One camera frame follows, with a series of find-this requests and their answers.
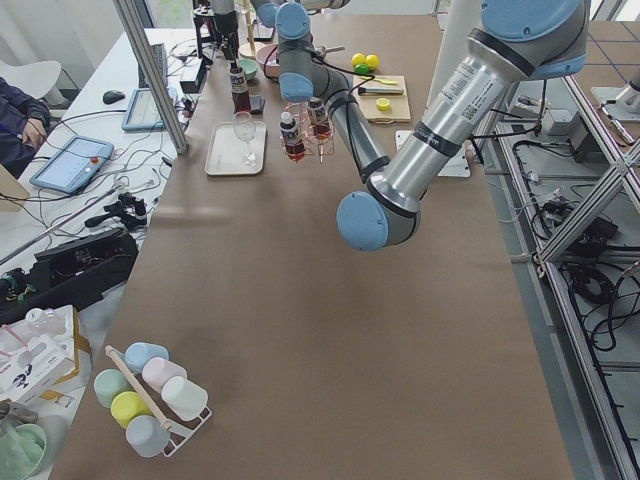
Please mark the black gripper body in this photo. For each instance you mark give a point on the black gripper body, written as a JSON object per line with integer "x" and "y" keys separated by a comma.
{"x": 224, "y": 24}

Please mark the tea bottle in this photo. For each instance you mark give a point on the tea bottle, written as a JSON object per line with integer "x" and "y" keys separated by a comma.
{"x": 291, "y": 136}
{"x": 319, "y": 119}
{"x": 239, "y": 88}

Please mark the copper wire bottle basket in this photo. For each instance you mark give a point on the copper wire bottle basket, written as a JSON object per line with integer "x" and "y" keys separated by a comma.
{"x": 313, "y": 147}

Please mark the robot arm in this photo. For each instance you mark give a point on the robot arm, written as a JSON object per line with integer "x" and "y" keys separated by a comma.
{"x": 304, "y": 75}
{"x": 509, "y": 42}

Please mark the mint green bowl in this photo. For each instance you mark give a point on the mint green bowl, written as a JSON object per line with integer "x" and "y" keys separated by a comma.
{"x": 249, "y": 66}

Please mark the pink bowl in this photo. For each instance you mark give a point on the pink bowl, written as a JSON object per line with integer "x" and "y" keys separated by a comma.
{"x": 267, "y": 58}

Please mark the black keyboard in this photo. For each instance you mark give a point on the black keyboard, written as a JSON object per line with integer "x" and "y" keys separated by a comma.
{"x": 160, "y": 60}

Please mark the wine glass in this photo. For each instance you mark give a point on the wine glass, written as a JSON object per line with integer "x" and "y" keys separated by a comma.
{"x": 245, "y": 130}

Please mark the blue teach pendant far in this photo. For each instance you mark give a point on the blue teach pendant far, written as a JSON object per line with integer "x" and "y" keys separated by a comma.
{"x": 142, "y": 113}

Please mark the blue teach pendant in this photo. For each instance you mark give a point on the blue teach pendant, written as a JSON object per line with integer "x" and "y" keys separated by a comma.
{"x": 72, "y": 167}
{"x": 142, "y": 113}

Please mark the cream serving tray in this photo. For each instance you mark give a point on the cream serving tray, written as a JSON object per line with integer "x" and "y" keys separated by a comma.
{"x": 225, "y": 156}

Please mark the yellow lemon front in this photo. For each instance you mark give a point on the yellow lemon front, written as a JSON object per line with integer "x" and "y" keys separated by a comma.
{"x": 358, "y": 59}

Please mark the yellow lemon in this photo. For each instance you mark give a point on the yellow lemon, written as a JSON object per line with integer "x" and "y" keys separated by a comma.
{"x": 372, "y": 62}
{"x": 358, "y": 59}

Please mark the black computer mouse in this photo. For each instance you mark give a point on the black computer mouse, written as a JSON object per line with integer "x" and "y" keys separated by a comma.
{"x": 112, "y": 96}

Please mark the green lime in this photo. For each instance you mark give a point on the green lime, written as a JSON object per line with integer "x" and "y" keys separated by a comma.
{"x": 361, "y": 69}

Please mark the yellow plastic knife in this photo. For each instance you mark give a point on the yellow plastic knife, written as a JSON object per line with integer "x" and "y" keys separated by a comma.
{"x": 383, "y": 81}

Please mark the yellow lemon back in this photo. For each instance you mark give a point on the yellow lemon back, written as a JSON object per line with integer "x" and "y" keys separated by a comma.
{"x": 372, "y": 62}

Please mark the steel muddler black tip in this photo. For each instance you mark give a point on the steel muddler black tip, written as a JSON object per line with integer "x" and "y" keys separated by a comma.
{"x": 380, "y": 90}

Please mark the half lemon slice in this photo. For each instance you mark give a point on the half lemon slice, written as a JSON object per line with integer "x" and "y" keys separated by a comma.
{"x": 383, "y": 104}

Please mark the wooden cutting board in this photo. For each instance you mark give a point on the wooden cutting board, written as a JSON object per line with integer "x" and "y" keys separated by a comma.
{"x": 399, "y": 111}

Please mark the blue teach pendant near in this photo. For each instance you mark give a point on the blue teach pendant near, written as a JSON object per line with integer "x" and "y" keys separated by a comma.
{"x": 72, "y": 167}

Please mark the person in dark jacket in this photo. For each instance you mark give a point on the person in dark jacket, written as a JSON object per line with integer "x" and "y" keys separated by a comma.
{"x": 25, "y": 125}

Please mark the light blue cup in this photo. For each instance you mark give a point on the light blue cup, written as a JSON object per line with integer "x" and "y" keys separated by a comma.
{"x": 139, "y": 353}

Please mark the pink cup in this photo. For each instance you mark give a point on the pink cup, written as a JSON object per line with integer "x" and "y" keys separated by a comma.
{"x": 157, "y": 371}

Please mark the mint green cup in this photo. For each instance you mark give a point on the mint green cup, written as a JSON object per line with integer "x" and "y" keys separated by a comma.
{"x": 108, "y": 384}

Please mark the white cup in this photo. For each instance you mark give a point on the white cup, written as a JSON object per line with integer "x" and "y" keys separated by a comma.
{"x": 184, "y": 397}

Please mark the yellow cup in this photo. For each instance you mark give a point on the yellow cup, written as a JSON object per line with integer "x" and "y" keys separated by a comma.
{"x": 126, "y": 406}

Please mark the grey blue cup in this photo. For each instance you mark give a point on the grey blue cup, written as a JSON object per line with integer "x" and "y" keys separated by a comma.
{"x": 146, "y": 436}

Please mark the green cloth bowl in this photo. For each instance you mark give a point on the green cloth bowl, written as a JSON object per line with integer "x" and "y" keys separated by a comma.
{"x": 23, "y": 448}

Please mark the aluminium frame post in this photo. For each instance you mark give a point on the aluminium frame post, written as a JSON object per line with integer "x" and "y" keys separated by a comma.
{"x": 139, "y": 42}

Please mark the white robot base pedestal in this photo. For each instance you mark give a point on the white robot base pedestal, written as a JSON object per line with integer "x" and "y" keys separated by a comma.
{"x": 469, "y": 77}

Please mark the wooden rack handle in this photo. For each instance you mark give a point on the wooden rack handle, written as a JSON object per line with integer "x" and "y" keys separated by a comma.
{"x": 115, "y": 356}

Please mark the white wire cup rack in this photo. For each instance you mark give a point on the white wire cup rack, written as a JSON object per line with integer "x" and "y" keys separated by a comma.
{"x": 180, "y": 434}

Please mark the aluminium frame rail right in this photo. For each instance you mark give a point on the aluminium frame rail right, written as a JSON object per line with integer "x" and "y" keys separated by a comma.
{"x": 575, "y": 212}

